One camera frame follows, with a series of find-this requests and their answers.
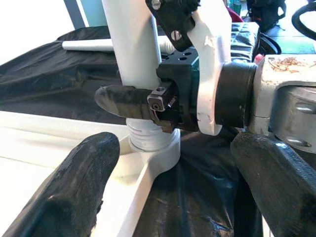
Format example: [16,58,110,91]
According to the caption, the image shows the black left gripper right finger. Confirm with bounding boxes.
[230,133,316,237]

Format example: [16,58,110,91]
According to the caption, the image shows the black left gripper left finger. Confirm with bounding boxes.
[0,132,121,237]

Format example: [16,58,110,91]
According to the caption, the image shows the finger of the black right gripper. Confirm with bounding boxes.
[94,82,180,134]

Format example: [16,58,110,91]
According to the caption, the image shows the white plastic table top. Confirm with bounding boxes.
[0,110,183,237]

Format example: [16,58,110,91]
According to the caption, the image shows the white plastic table leg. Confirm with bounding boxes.
[61,36,176,54]
[101,0,175,152]

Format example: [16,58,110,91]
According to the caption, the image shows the black plastic table cover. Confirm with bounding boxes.
[0,21,272,237]

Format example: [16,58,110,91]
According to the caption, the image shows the dark red cloth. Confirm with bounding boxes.
[226,6,245,24]

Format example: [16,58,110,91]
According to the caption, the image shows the black backpack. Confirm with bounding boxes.
[246,0,287,33]

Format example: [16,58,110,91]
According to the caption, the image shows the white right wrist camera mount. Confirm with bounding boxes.
[145,0,233,136]

